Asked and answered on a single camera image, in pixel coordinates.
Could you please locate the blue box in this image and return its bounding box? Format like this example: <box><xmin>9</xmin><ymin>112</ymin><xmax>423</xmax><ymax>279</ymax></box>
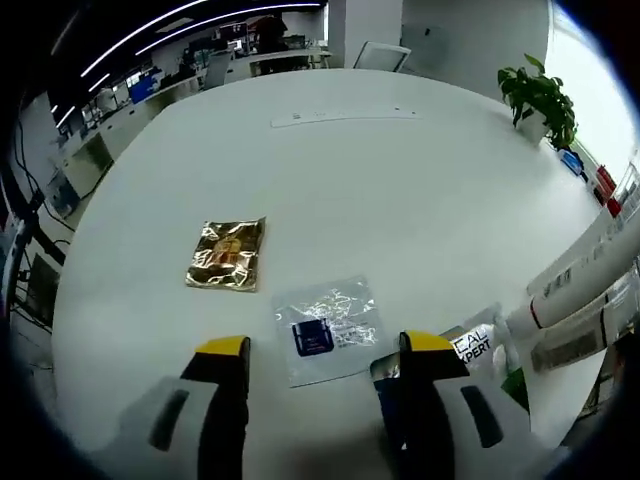
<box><xmin>557</xmin><ymin>148</ymin><xmax>586</xmax><ymax>176</ymax></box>

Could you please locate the clear sachet blue label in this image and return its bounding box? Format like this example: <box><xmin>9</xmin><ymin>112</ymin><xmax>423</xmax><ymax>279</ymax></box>
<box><xmin>272</xmin><ymin>274</ymin><xmax>384</xmax><ymax>389</ymax></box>

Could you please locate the blue storage crate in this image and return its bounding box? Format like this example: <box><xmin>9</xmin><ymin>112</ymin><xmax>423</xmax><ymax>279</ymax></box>
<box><xmin>128</xmin><ymin>79</ymin><xmax>159</xmax><ymax>105</ymax></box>

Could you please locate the white skincare tube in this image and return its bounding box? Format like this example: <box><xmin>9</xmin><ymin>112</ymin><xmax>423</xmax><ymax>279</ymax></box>
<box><xmin>525</xmin><ymin>209</ymin><xmax>640</xmax><ymax>331</ymax></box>

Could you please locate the black green skincare packet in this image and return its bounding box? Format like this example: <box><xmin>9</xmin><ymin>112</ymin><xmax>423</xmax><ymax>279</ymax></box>
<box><xmin>369</xmin><ymin>302</ymin><xmax>531</xmax><ymax>436</ymax></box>

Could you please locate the small red box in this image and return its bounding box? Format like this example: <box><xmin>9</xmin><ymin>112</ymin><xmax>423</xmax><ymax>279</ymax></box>
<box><xmin>592</xmin><ymin>164</ymin><xmax>617</xmax><ymax>199</ymax></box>

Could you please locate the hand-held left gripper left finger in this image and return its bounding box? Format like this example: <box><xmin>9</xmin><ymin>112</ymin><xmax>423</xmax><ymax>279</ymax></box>
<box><xmin>117</xmin><ymin>335</ymin><xmax>251</xmax><ymax>480</ymax></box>

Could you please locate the white office desk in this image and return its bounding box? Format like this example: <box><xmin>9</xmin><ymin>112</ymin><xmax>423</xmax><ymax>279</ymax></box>
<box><xmin>249</xmin><ymin>49</ymin><xmax>334</xmax><ymax>76</ymax></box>
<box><xmin>54</xmin><ymin>74</ymin><xmax>206</xmax><ymax>201</ymax></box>

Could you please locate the white office chair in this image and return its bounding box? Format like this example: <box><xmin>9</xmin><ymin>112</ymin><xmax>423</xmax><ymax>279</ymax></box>
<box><xmin>203</xmin><ymin>51</ymin><xmax>234</xmax><ymax>92</ymax></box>
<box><xmin>352</xmin><ymin>40</ymin><xmax>412</xmax><ymax>74</ymax></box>

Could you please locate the white pump skincare bottle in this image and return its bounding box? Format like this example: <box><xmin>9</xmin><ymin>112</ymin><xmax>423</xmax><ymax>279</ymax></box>
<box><xmin>529</xmin><ymin>289</ymin><xmax>639</xmax><ymax>374</ymax></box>

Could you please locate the ceiling light strip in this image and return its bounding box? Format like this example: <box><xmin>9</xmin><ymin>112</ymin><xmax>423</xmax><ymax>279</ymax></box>
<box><xmin>79</xmin><ymin>0</ymin><xmax>211</xmax><ymax>77</ymax></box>
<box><xmin>122</xmin><ymin>2</ymin><xmax>322</xmax><ymax>57</ymax></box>

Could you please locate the gold foil skincare sachet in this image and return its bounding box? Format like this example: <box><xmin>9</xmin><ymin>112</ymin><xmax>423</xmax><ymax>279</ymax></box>
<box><xmin>184</xmin><ymin>215</ymin><xmax>267</xmax><ymax>294</ymax></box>

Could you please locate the potted green plant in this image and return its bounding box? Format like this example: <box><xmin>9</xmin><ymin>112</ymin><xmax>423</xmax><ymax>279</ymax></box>
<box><xmin>497</xmin><ymin>53</ymin><xmax>579</xmax><ymax>151</ymax></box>

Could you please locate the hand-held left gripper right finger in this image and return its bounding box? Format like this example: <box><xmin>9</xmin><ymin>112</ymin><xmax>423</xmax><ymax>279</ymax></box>
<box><xmin>398</xmin><ymin>329</ymin><xmax>532</xmax><ymax>480</ymax></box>

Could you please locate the white table socket panel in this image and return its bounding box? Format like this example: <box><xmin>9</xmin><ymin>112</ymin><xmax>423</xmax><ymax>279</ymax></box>
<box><xmin>269</xmin><ymin>107</ymin><xmax>424</xmax><ymax>129</ymax></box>

